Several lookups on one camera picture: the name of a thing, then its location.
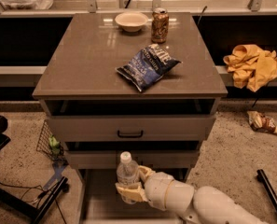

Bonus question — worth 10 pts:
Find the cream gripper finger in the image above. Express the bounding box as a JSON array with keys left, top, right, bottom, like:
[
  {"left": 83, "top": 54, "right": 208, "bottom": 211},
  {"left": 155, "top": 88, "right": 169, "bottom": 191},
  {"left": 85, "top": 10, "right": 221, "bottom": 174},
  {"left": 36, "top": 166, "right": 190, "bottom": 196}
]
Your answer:
[
  {"left": 116, "top": 182, "right": 147, "bottom": 203},
  {"left": 139, "top": 165, "right": 155, "bottom": 182}
]

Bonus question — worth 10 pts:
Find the clear plastic water bottle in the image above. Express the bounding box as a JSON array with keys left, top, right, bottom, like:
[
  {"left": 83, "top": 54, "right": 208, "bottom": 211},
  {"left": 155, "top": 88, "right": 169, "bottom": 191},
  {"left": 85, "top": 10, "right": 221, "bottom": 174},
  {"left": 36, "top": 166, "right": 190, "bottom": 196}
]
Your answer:
[{"left": 116, "top": 151, "right": 140, "bottom": 204}]

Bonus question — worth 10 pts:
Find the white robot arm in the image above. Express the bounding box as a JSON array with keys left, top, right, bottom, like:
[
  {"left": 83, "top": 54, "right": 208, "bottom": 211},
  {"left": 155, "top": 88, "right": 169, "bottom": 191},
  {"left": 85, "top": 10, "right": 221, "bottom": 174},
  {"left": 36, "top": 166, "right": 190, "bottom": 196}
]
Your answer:
[{"left": 116, "top": 165, "right": 268, "bottom": 224}]

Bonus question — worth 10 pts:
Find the open bottom drawer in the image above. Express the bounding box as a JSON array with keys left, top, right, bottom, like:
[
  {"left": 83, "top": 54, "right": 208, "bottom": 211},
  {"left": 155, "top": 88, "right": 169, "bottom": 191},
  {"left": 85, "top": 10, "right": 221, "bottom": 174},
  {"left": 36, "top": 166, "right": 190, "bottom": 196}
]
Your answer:
[{"left": 78, "top": 170, "right": 185, "bottom": 224}]

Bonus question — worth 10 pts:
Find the grey drawer cabinet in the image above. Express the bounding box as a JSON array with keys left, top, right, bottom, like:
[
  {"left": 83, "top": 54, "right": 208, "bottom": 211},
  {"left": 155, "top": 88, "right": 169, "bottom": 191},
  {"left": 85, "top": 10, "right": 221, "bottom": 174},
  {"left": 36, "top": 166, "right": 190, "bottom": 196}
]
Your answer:
[{"left": 34, "top": 13, "right": 227, "bottom": 224}]

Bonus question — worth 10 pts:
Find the blue tape on floor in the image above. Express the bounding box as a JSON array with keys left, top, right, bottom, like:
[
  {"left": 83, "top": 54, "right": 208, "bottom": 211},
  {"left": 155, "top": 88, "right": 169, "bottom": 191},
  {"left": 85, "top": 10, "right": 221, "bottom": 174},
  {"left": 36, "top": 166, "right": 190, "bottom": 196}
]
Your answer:
[{"left": 43, "top": 162, "right": 66, "bottom": 190}]

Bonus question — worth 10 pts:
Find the green object in basket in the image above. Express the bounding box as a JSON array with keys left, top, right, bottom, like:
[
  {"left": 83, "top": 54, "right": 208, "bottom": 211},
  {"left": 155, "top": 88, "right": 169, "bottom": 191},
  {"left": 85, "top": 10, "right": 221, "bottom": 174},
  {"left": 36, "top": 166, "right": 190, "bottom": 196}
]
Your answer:
[{"left": 48, "top": 135, "right": 61, "bottom": 155}]

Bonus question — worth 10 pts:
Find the black stand leg left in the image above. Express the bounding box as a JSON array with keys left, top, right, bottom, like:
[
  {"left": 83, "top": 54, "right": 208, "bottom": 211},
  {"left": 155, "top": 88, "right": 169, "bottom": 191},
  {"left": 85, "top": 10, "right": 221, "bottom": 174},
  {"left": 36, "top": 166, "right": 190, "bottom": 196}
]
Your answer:
[{"left": 0, "top": 177, "right": 68, "bottom": 224}]

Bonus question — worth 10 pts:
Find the black bar right floor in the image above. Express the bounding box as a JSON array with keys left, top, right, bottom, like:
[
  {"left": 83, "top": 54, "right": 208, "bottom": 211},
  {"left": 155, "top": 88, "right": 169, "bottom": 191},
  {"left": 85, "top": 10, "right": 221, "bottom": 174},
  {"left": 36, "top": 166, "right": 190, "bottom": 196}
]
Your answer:
[{"left": 256, "top": 169, "right": 277, "bottom": 212}]

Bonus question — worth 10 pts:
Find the blue chip bag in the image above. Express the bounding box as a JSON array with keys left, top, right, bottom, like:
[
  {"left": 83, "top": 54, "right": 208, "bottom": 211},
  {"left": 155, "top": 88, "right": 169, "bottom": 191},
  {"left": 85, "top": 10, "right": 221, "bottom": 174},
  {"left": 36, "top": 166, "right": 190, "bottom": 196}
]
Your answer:
[{"left": 116, "top": 44, "right": 180, "bottom": 92}]

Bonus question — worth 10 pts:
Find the brown snack wrapper on floor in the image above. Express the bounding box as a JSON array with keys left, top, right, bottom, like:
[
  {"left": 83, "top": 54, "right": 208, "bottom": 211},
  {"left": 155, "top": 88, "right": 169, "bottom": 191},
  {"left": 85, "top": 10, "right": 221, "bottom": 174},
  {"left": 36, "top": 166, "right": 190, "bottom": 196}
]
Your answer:
[{"left": 247, "top": 111, "right": 277, "bottom": 135}]

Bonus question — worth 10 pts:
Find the yellow crumpled cloth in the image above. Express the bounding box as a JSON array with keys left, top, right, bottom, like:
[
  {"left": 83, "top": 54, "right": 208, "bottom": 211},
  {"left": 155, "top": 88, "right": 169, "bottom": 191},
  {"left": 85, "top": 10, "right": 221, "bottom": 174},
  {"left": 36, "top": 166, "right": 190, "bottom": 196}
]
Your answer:
[{"left": 223, "top": 44, "right": 277, "bottom": 92}]

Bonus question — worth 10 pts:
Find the white ceramic bowl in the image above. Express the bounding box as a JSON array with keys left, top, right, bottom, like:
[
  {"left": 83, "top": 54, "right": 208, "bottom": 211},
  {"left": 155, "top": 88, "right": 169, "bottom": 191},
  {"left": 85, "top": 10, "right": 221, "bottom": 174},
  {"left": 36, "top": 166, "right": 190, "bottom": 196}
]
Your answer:
[{"left": 115, "top": 12, "right": 148, "bottom": 33}]

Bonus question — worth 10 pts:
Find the brown soda can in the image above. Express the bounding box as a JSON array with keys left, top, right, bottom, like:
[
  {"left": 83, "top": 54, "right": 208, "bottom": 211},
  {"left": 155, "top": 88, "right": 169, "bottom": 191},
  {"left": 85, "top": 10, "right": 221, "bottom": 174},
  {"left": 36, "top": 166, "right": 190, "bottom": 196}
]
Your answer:
[{"left": 151, "top": 7, "right": 169, "bottom": 43}]

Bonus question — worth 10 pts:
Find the middle drawer with black handle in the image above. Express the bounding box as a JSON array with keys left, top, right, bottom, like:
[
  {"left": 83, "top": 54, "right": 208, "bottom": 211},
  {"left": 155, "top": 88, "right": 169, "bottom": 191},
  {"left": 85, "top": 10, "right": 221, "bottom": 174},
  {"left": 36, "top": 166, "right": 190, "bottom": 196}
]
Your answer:
[{"left": 65, "top": 150, "right": 200, "bottom": 169}]

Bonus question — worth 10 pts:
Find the drawer with black handle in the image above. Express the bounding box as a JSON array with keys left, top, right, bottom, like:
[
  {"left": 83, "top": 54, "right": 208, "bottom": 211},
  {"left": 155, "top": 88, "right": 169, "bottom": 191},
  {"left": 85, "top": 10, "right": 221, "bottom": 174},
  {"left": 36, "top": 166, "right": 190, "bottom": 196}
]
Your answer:
[
  {"left": 47, "top": 115, "right": 215, "bottom": 142},
  {"left": 65, "top": 150, "right": 200, "bottom": 169}
]

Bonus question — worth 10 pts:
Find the top drawer with black handle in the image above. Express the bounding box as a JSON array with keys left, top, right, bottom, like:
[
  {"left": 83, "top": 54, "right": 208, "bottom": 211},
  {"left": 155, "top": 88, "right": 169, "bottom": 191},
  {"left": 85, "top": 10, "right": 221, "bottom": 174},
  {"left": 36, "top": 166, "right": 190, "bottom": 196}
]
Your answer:
[{"left": 47, "top": 115, "right": 215, "bottom": 142}]

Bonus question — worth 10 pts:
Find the black cable on floor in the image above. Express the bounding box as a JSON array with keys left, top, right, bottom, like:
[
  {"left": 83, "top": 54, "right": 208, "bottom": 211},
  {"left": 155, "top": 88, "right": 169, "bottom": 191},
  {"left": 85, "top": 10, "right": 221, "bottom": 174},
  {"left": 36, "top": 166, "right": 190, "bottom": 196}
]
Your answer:
[{"left": 0, "top": 171, "right": 67, "bottom": 224}]

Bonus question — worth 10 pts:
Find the black wire basket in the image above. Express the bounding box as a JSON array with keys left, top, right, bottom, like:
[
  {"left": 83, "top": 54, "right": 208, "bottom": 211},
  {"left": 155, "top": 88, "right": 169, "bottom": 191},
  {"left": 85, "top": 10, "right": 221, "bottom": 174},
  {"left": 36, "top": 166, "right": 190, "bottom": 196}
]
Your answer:
[{"left": 36, "top": 121, "right": 63, "bottom": 161}]

